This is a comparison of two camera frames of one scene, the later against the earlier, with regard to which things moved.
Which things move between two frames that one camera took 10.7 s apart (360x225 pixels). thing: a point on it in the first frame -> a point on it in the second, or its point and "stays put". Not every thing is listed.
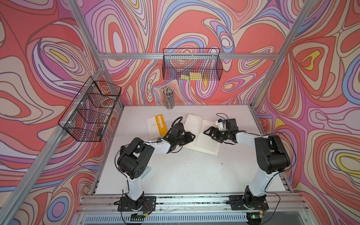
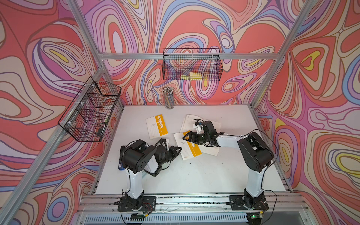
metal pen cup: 168,94 stays put
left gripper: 188,138 -> 171,151
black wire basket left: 88,117 stays put
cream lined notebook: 156,126 stays put
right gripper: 212,129 -> 195,140
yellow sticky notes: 192,76 stays put
